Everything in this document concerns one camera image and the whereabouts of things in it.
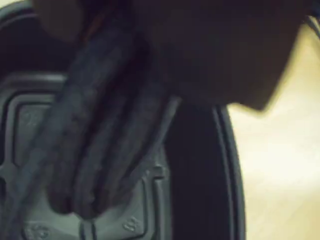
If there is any black charging cable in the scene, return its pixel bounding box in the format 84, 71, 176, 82
0, 9, 185, 240

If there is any black square plastic bowl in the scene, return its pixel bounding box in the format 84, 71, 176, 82
0, 0, 247, 240

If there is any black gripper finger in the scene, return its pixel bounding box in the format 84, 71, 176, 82
134, 0, 312, 112
31, 0, 87, 45

